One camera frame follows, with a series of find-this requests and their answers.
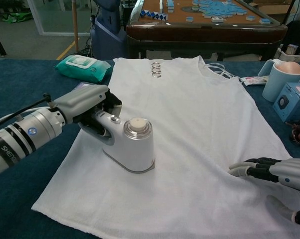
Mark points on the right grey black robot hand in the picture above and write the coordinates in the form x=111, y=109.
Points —
x=284, y=171

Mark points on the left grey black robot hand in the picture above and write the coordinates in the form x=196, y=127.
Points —
x=80, y=102

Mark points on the white handheld steam iron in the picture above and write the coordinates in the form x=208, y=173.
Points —
x=137, y=149

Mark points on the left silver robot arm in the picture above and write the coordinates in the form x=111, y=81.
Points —
x=20, y=139

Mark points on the clear box with purple contents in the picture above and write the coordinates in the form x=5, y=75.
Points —
x=86, y=85

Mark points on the green wet wipes pack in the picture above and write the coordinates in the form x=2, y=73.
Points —
x=85, y=67

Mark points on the blue cardboard product box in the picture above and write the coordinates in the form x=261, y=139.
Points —
x=297, y=107

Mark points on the brown cardboard box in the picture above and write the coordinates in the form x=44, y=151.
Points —
x=272, y=7

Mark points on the dark blue machine base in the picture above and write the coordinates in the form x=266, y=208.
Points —
x=107, y=42

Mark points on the wooden pole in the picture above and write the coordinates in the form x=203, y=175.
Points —
x=76, y=25

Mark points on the light blue mug pink inside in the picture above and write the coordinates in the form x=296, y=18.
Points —
x=277, y=84

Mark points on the white framed glass partition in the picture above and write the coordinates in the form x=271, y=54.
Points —
x=39, y=17

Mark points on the small white pink packet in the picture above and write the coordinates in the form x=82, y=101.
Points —
x=252, y=81

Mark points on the white sleeveless shirt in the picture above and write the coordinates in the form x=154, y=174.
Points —
x=190, y=124

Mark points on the green bag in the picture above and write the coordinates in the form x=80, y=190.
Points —
x=15, y=18

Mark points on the blue white snake puzzle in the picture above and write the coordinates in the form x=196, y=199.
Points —
x=152, y=15

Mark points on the dark teal tablecloth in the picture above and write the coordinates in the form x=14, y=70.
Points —
x=15, y=199

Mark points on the blue mahjong tile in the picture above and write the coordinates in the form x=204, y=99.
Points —
x=190, y=19
x=264, y=21
x=251, y=18

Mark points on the brown wooden mahjong table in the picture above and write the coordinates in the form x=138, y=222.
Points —
x=202, y=35

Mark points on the row of blue mahjong tiles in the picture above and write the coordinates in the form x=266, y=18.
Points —
x=218, y=20

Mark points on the heap of blue mahjong tiles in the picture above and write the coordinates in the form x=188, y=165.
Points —
x=219, y=7

